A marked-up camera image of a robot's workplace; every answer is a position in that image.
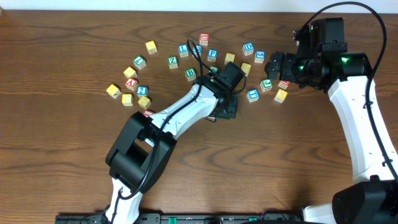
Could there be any red i block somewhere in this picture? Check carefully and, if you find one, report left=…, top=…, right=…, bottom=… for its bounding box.
left=206, top=116, right=217, bottom=121
left=143, top=110, right=154, bottom=117

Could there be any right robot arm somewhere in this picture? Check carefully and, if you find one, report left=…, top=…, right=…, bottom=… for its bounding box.
left=264, top=17, right=397, bottom=223

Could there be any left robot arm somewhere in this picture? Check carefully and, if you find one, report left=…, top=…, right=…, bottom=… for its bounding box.
left=103, top=62, right=246, bottom=223

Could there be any red M block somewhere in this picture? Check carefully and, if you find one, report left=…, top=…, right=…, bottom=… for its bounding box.
left=278, top=80, right=290, bottom=90

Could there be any green J block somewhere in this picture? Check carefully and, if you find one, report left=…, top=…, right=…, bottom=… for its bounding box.
left=260, top=79, right=273, bottom=92

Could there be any blue 5 block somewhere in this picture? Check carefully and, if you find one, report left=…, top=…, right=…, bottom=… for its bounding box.
left=254, top=50, right=266, bottom=63

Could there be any yellow K block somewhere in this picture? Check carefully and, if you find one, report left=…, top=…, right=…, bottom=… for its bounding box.
left=274, top=89, right=288, bottom=103

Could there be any yellow G block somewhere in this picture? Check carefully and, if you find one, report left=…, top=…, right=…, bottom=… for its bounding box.
left=241, top=63, right=251, bottom=76

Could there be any blue D block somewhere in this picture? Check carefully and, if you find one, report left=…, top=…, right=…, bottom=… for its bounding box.
left=243, top=42, right=254, bottom=56

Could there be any green 4 block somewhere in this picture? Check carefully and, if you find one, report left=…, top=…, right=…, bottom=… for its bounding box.
left=210, top=65, right=219, bottom=73

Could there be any yellow S block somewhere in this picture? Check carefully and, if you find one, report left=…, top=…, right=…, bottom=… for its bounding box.
left=224, top=53, right=236, bottom=65

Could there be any green B block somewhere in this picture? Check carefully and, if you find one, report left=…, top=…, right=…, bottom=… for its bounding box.
left=185, top=67, right=197, bottom=82

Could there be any blue P block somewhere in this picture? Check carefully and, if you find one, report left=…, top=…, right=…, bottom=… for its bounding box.
left=207, top=49, right=218, bottom=62

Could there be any blue l block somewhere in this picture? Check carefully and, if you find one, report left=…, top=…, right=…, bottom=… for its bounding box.
left=178, top=44, right=189, bottom=58
left=192, top=45, right=202, bottom=55

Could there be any green Z block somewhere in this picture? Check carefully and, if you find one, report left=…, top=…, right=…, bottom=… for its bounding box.
left=168, top=56, right=178, bottom=69

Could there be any red U block top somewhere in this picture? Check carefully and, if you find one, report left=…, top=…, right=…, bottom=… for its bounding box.
left=199, top=33, right=210, bottom=46

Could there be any yellow O block left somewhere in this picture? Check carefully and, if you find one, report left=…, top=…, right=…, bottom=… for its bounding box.
left=138, top=96, right=152, bottom=110

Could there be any blue 2 block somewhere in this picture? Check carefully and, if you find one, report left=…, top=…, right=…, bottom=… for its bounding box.
left=136, top=86, right=149, bottom=98

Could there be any plain yellow block top left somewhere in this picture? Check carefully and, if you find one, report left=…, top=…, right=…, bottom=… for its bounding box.
left=146, top=40, right=157, bottom=55

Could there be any red A block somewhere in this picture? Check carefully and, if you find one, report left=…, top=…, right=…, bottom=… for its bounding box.
left=125, top=78, right=138, bottom=91

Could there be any green L block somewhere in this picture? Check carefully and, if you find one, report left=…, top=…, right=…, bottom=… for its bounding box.
left=133, top=55, right=146, bottom=70

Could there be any yellow block lower left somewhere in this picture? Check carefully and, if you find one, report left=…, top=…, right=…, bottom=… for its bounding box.
left=122, top=93, right=134, bottom=106

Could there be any yellow block far left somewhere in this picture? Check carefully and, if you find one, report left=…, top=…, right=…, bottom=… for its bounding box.
left=106, top=84, right=121, bottom=99

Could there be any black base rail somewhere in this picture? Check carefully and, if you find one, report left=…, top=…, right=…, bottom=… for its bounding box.
left=55, top=210, right=303, bottom=224

